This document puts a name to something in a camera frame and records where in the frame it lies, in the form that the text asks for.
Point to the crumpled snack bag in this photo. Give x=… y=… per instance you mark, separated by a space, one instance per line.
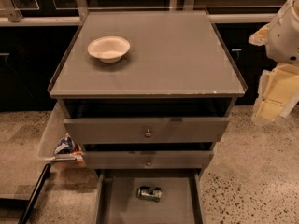
x=67 y=146

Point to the grey top drawer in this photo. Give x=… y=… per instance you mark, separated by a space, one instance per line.
x=145 y=130

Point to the white paper bowl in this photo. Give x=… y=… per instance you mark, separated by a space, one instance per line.
x=109 y=49

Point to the grey drawer cabinet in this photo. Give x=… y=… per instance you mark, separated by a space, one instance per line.
x=176 y=67

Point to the dark wall cabinets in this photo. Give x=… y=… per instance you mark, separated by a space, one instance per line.
x=30 y=55

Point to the black pole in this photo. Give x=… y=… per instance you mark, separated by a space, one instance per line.
x=45 y=174

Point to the metal railing frame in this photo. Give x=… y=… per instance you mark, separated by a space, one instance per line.
x=48 y=12

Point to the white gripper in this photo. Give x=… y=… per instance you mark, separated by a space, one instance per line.
x=284 y=36

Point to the grey middle drawer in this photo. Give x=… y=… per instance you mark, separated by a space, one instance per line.
x=147 y=159

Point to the clear plastic bin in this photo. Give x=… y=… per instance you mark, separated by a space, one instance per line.
x=53 y=133

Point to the green soda can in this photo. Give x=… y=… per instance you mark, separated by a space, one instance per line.
x=153 y=194

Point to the grey bottom drawer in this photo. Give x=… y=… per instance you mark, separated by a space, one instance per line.
x=181 y=201

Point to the grey drawer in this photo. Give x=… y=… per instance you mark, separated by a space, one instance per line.
x=181 y=201
x=145 y=130
x=147 y=159

